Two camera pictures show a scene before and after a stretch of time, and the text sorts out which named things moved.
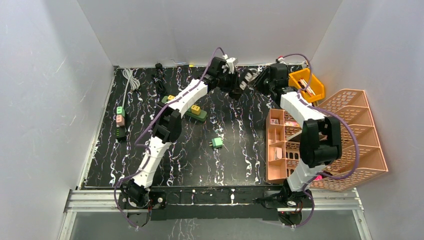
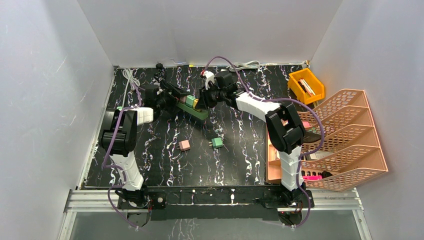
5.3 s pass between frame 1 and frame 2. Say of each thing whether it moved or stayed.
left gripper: moved
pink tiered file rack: stayed
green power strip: stayed
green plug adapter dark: stayed
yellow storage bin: stayed
